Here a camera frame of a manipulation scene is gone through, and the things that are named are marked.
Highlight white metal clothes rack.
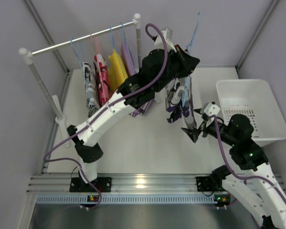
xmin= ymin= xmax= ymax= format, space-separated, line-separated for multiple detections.
xmin=19 ymin=13 xmax=142 ymax=138

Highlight pink wire hanger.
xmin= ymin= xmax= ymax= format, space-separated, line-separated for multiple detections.
xmin=89 ymin=32 xmax=110 ymax=103

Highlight purple camouflage trousers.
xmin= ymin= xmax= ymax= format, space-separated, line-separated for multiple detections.
xmin=165 ymin=75 xmax=197 ymax=129

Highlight blue hanger of lilac trousers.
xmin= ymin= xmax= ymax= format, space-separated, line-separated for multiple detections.
xmin=120 ymin=22 xmax=135 ymax=76

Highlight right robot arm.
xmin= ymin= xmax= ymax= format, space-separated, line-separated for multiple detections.
xmin=183 ymin=103 xmax=286 ymax=229

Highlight pink camouflage trousers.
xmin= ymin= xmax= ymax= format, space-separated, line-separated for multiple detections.
xmin=92 ymin=53 xmax=114 ymax=108

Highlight yellow trousers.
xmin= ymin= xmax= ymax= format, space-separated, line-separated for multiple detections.
xmin=108 ymin=50 xmax=128 ymax=92

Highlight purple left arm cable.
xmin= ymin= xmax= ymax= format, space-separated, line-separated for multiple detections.
xmin=42 ymin=23 xmax=170 ymax=210

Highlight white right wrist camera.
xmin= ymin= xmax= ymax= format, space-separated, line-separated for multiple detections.
xmin=202 ymin=102 xmax=221 ymax=117

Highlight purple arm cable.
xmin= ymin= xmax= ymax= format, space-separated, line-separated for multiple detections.
xmin=42 ymin=23 xmax=170 ymax=210
xmin=208 ymin=114 xmax=286 ymax=229

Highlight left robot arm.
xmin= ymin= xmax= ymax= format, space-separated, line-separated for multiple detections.
xmin=67 ymin=45 xmax=200 ymax=184

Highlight white plastic basket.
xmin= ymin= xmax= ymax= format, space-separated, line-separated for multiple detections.
xmin=216 ymin=79 xmax=286 ymax=146

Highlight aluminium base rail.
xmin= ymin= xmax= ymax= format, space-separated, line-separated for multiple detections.
xmin=26 ymin=173 xmax=208 ymax=195

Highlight blue wire hanger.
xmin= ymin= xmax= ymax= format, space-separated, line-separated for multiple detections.
xmin=180 ymin=11 xmax=203 ymax=108

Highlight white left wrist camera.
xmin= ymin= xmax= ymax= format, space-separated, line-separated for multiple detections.
xmin=154 ymin=27 xmax=176 ymax=52

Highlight lilac trousers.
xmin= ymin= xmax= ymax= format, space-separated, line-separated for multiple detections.
xmin=121 ymin=42 xmax=153 ymax=117

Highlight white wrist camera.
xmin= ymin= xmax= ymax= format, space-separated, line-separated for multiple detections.
xmin=154 ymin=27 xmax=176 ymax=52
xmin=202 ymin=102 xmax=221 ymax=117

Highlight perforated grey cable duct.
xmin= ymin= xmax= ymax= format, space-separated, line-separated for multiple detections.
xmin=34 ymin=194 xmax=232 ymax=205

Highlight blue hanger of yellow trousers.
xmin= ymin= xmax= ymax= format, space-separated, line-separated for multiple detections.
xmin=109 ymin=27 xmax=119 ymax=60

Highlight black white newsprint trousers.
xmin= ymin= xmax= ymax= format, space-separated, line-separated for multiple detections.
xmin=82 ymin=62 xmax=100 ymax=117

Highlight blue hanger of newsprint trousers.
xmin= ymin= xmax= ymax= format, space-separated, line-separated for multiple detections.
xmin=70 ymin=37 xmax=86 ymax=83

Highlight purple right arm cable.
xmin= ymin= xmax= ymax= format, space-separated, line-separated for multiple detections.
xmin=208 ymin=114 xmax=286 ymax=229

